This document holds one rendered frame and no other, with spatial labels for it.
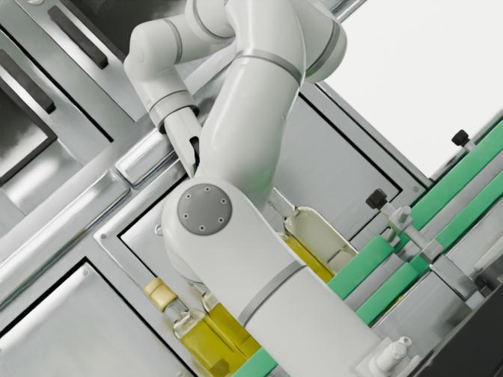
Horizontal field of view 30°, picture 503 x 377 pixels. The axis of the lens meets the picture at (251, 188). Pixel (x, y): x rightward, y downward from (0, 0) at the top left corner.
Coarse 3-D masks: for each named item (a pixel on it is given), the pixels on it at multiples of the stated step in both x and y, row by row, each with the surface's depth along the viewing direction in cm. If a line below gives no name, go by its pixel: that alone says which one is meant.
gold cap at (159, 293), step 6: (150, 282) 142; (156, 282) 142; (162, 282) 143; (150, 288) 142; (156, 288) 142; (162, 288) 142; (168, 288) 142; (150, 294) 142; (156, 294) 141; (162, 294) 141; (168, 294) 141; (174, 294) 142; (150, 300) 142; (156, 300) 141; (162, 300) 141; (168, 300) 141; (156, 306) 142; (162, 306) 141; (162, 312) 143
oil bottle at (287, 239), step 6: (282, 234) 143; (288, 240) 143; (294, 246) 142; (300, 252) 142; (300, 258) 142; (306, 258) 142; (306, 264) 142; (312, 264) 142; (318, 270) 141; (324, 276) 141
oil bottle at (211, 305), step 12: (204, 300) 140; (216, 300) 140; (216, 312) 139; (228, 312) 139; (216, 324) 141; (228, 324) 139; (228, 336) 140; (240, 336) 138; (240, 348) 139; (252, 348) 138
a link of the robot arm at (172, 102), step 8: (168, 96) 149; (176, 96) 149; (184, 96) 149; (160, 104) 149; (168, 104) 148; (176, 104) 148; (184, 104) 149; (192, 104) 150; (152, 112) 150; (160, 112) 149; (168, 112) 148; (160, 120) 149
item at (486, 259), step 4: (500, 240) 117; (496, 244) 118; (500, 244) 116; (492, 248) 120; (496, 248) 118; (500, 248) 117; (488, 252) 122; (492, 252) 120; (496, 252) 119; (500, 252) 121; (484, 256) 124; (488, 256) 122; (492, 256) 121; (496, 256) 123; (480, 260) 126; (484, 260) 125; (488, 260) 124; (492, 260) 125; (476, 264) 128; (480, 264) 127; (484, 264) 126; (488, 264) 127; (476, 268) 129; (480, 268) 128; (484, 268) 130
